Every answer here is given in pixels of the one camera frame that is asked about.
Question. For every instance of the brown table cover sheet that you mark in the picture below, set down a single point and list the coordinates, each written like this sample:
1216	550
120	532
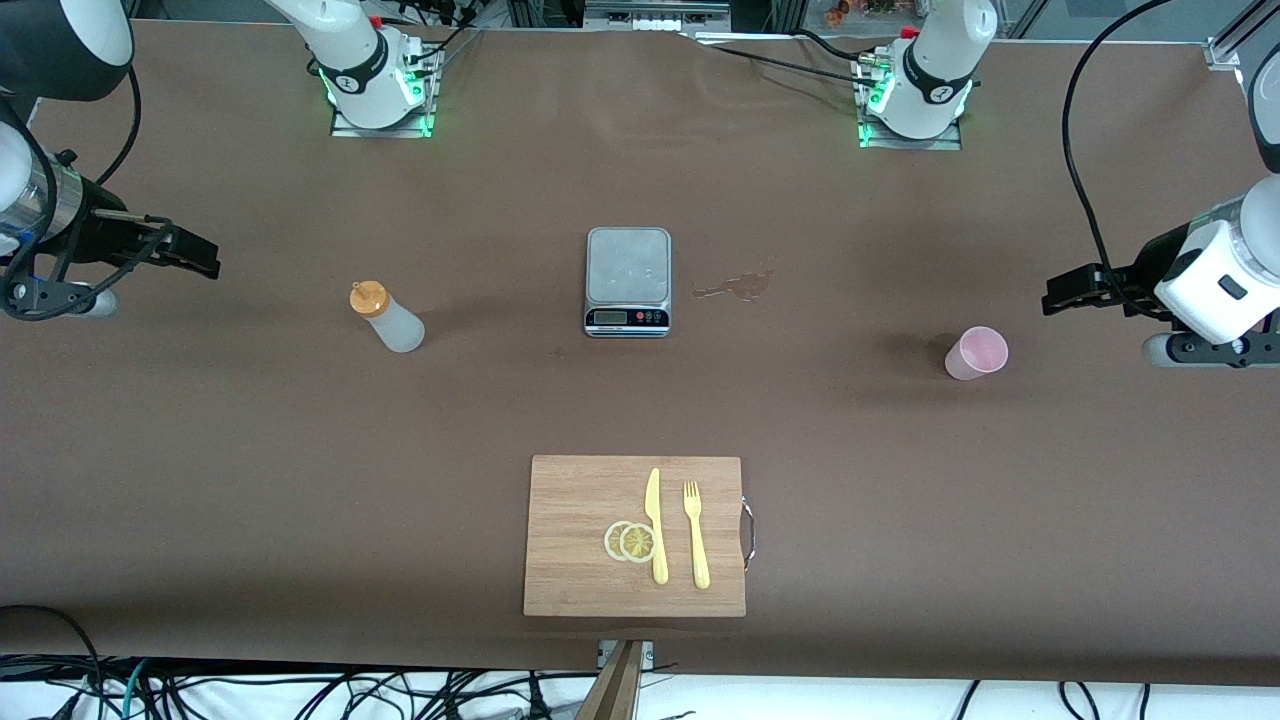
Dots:
300	450

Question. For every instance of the white power strip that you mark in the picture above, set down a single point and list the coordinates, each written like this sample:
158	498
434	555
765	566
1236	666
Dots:
643	25

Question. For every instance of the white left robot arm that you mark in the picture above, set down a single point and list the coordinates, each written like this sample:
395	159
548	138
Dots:
930	80

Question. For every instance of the clear sauce bottle orange cap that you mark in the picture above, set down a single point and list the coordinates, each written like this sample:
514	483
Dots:
400	330

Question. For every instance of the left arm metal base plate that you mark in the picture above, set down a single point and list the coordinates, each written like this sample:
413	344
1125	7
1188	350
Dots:
950	142

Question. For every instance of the aluminium frame rail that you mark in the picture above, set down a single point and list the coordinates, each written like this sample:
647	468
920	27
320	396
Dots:
1240	35

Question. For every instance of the wooden post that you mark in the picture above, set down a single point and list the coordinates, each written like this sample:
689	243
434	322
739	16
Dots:
612	690

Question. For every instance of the yellow plastic fork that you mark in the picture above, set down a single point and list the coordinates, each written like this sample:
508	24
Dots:
700	560

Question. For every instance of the pink plastic cup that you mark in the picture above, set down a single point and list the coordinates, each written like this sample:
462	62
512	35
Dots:
975	355

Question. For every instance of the yellow plastic knife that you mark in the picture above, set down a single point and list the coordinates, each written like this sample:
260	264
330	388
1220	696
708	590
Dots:
657	560

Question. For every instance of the small metal bracket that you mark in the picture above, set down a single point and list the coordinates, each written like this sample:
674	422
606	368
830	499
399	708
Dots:
646	653

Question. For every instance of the lemon slice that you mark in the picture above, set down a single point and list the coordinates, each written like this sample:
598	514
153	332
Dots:
638	543
611	541

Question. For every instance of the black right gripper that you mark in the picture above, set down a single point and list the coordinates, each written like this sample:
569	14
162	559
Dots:
100	235

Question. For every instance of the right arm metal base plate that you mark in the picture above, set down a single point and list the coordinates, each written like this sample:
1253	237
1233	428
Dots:
345	128

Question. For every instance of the silver digital kitchen scale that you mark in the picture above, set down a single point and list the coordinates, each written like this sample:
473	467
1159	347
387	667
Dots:
627	270

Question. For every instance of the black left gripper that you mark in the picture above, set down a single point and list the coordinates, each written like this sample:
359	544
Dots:
1141	276

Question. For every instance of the wooden cutting board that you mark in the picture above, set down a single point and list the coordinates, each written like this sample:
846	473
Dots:
570	530

